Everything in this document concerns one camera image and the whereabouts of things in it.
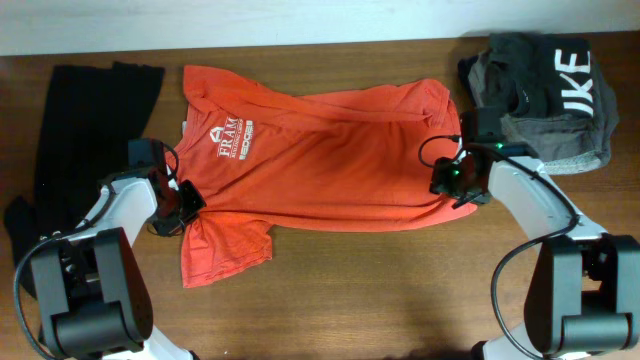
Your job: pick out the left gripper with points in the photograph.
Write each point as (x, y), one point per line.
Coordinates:
(196, 200)

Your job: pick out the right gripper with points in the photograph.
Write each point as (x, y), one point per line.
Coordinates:
(440, 181)

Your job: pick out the red t-shirt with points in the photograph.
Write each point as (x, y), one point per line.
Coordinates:
(347, 161)

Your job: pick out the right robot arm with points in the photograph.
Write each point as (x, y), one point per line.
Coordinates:
(583, 298)

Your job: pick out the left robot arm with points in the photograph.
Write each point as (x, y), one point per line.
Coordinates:
(80, 294)

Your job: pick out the grey folded garment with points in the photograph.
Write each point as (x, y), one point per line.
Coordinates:
(568, 144)

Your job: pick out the black folded shirt white letters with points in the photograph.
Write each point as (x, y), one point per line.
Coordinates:
(529, 75)

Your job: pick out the black garment on left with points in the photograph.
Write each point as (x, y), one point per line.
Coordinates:
(90, 116)

